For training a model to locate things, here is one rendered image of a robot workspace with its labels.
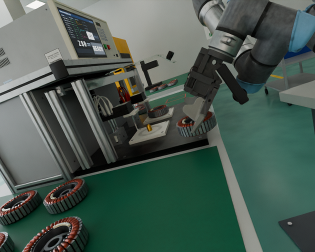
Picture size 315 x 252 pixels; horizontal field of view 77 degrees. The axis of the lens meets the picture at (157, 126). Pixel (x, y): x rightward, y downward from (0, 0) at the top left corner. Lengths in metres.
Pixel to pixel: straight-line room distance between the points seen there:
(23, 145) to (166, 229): 0.61
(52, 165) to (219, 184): 0.58
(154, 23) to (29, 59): 5.50
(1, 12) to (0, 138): 4.48
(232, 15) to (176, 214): 0.43
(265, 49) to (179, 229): 0.43
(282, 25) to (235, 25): 0.09
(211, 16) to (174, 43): 5.34
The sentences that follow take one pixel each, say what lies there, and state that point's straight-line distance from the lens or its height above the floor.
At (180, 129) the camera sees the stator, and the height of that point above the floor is 0.83.
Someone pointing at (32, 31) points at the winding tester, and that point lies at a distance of 0.87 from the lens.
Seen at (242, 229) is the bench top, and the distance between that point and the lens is 0.35.
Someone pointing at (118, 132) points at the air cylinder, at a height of 0.82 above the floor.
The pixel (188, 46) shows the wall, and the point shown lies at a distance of 6.08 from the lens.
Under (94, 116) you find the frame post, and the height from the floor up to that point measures 0.93.
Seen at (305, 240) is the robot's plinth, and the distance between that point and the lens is 1.32.
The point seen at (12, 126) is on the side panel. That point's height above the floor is 0.99.
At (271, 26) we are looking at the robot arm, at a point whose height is 1.00.
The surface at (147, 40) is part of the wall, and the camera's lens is 6.22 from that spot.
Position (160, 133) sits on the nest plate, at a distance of 0.74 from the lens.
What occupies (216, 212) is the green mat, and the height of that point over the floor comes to 0.75.
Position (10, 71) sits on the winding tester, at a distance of 0.95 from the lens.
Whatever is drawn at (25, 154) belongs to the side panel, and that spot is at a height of 0.88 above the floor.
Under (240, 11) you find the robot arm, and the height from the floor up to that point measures 1.06.
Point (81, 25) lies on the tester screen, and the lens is 0.92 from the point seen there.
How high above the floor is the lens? 1.00
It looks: 15 degrees down
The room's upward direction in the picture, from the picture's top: 20 degrees counter-clockwise
